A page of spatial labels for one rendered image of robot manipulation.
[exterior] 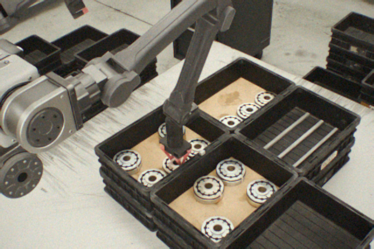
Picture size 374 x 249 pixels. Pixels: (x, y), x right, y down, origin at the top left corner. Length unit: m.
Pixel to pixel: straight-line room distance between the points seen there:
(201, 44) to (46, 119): 0.54
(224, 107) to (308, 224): 0.64
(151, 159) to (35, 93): 0.83
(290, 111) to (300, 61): 1.85
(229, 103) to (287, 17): 2.48
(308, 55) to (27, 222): 2.70
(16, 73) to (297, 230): 0.98
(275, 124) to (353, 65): 1.30
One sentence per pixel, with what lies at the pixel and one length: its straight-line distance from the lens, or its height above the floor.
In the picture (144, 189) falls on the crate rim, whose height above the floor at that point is 0.93.
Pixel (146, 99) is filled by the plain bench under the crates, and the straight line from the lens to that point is 2.26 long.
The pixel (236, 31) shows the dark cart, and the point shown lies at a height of 0.43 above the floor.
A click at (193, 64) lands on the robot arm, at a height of 1.31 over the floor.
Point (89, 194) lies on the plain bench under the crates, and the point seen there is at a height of 0.70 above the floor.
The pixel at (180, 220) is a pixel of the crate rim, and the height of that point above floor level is 0.93.
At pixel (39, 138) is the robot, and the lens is 1.02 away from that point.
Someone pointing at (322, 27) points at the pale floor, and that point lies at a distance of 4.32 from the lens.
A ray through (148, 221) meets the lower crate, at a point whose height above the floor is 0.76.
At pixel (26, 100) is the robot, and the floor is 1.50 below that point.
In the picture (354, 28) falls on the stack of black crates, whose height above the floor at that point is 0.49.
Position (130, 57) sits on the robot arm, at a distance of 1.13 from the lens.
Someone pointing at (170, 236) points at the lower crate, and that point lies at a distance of 1.61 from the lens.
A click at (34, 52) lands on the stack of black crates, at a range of 3.18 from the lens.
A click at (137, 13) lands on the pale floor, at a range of 4.50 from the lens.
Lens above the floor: 2.08
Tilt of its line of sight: 41 degrees down
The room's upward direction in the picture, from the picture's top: 3 degrees counter-clockwise
